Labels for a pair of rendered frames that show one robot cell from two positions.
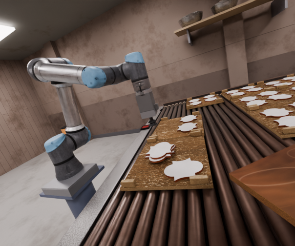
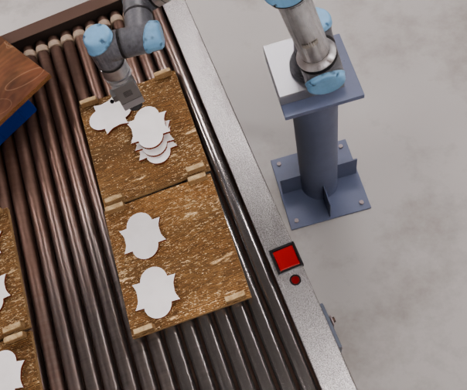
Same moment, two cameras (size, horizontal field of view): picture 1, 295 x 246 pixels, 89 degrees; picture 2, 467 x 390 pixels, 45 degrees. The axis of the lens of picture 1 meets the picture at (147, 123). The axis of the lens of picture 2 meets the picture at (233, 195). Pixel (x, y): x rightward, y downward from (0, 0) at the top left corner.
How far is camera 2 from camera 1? 208 cm
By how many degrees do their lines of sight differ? 100
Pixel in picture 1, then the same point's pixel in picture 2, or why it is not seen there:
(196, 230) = (88, 71)
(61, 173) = not seen: hidden behind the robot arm
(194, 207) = (93, 86)
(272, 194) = (29, 64)
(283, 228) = (40, 94)
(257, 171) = (32, 80)
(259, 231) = (52, 87)
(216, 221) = (76, 82)
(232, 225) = (66, 84)
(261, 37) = not seen: outside the picture
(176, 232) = not seen: hidden behind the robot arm
